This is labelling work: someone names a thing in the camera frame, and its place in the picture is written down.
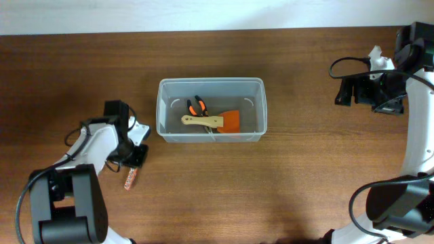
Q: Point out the orange scraper wooden handle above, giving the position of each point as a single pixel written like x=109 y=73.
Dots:
x=226 y=123

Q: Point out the orange socket bit rail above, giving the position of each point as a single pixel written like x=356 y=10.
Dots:
x=130 y=178

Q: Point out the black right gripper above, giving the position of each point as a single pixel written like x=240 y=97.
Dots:
x=394 y=106

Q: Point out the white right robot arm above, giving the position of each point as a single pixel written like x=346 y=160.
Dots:
x=402 y=207

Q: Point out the clear plastic container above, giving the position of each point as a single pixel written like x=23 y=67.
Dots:
x=220 y=94

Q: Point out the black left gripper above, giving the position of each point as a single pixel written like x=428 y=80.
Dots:
x=137 y=160

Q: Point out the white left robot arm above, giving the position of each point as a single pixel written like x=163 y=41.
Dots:
x=67 y=205

